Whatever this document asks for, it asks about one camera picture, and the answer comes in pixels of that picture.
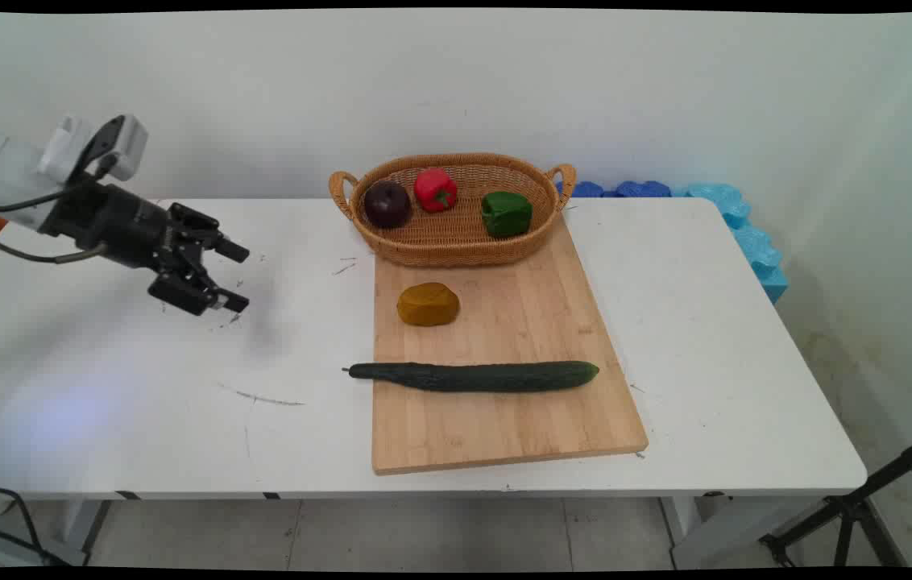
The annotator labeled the thin black floor cable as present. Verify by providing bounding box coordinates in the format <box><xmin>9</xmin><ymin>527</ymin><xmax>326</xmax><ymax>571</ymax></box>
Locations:
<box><xmin>0</xmin><ymin>484</ymin><xmax>70</xmax><ymax>566</ymax></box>

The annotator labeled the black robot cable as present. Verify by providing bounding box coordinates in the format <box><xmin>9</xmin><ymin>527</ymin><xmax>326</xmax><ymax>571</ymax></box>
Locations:
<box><xmin>0</xmin><ymin>222</ymin><xmax>110</xmax><ymax>266</ymax></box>
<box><xmin>0</xmin><ymin>165</ymin><xmax>114</xmax><ymax>213</ymax></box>

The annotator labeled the black tripod stand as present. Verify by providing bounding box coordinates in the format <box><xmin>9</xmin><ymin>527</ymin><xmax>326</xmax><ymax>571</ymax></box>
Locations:
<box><xmin>759</xmin><ymin>427</ymin><xmax>912</xmax><ymax>569</ymax></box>

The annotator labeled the dark purple toy plum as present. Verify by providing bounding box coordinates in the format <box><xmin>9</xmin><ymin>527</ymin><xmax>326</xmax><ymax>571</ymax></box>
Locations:
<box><xmin>364</xmin><ymin>180</ymin><xmax>413</xmax><ymax>230</ymax></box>

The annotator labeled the wooden cutting board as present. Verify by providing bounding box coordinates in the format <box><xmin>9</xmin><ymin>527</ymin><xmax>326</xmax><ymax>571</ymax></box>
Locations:
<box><xmin>371</xmin><ymin>216</ymin><xmax>650</xmax><ymax>476</ymax></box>

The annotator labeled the oval wicker basket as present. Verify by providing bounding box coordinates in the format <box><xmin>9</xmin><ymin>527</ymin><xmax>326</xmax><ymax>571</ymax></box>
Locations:
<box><xmin>328</xmin><ymin>152</ymin><xmax>578</xmax><ymax>268</ymax></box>

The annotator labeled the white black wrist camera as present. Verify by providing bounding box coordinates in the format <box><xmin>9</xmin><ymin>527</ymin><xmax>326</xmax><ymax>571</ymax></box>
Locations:
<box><xmin>37</xmin><ymin>114</ymin><xmax>150</xmax><ymax>183</ymax></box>

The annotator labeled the light blue foam piece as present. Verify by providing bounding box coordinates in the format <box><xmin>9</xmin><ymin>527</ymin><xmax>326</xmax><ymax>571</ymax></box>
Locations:
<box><xmin>732</xmin><ymin>225</ymin><xmax>784</xmax><ymax>272</ymax></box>
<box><xmin>754</xmin><ymin>265</ymin><xmax>790</xmax><ymax>305</ymax></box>
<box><xmin>672</xmin><ymin>183</ymin><xmax>752</xmax><ymax>230</ymax></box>

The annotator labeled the brown yellow toy potato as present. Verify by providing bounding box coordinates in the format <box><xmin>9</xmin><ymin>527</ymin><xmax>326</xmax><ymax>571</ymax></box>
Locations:
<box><xmin>396</xmin><ymin>282</ymin><xmax>461</xmax><ymax>328</ymax></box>

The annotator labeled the white table leg with foot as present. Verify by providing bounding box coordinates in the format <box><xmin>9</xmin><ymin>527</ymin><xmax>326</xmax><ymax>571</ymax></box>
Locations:
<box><xmin>660</xmin><ymin>494</ymin><xmax>807</xmax><ymax>570</ymax></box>

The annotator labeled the dark green cucumber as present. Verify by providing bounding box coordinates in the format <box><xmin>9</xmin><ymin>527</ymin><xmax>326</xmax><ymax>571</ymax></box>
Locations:
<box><xmin>342</xmin><ymin>360</ymin><xmax>601</xmax><ymax>394</ymax></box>

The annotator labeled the green toy bell pepper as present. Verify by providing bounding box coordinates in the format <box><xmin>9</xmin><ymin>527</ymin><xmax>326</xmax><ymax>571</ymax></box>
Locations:
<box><xmin>480</xmin><ymin>191</ymin><xmax>534</xmax><ymax>238</ymax></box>

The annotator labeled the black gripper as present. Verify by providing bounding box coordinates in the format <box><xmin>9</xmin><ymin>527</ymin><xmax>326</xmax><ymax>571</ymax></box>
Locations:
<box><xmin>39</xmin><ymin>179</ymin><xmax>251</xmax><ymax>317</ymax></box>

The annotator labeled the red toy bell pepper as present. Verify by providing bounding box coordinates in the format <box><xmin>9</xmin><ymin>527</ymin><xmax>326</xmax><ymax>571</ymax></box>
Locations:
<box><xmin>413</xmin><ymin>168</ymin><xmax>459</xmax><ymax>213</ymax></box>

